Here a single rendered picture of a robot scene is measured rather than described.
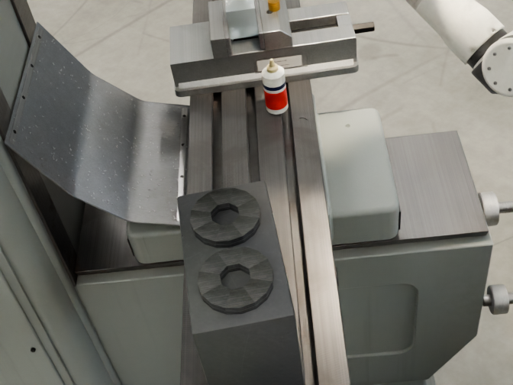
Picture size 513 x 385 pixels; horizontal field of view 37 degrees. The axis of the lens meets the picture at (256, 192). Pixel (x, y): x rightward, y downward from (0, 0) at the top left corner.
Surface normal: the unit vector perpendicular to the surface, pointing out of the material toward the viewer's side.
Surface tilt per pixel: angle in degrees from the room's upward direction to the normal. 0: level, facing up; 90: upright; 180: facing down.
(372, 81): 0
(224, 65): 90
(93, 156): 44
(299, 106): 0
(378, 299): 90
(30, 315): 88
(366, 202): 0
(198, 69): 90
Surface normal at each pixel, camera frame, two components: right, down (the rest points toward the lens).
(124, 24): -0.11, -0.68
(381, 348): 0.04, 0.73
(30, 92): 0.84, -0.40
